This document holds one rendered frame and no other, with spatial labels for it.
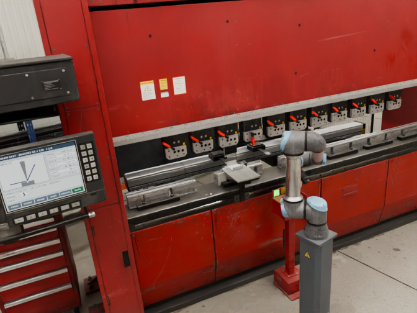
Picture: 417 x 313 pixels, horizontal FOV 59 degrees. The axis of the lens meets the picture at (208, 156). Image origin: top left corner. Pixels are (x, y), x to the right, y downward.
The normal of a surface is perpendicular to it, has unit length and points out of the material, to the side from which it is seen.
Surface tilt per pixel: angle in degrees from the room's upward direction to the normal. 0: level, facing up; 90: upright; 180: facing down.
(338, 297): 0
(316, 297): 90
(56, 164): 90
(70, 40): 90
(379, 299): 0
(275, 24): 90
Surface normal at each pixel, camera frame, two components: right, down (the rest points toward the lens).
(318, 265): -0.13, 0.36
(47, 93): 0.47, 0.28
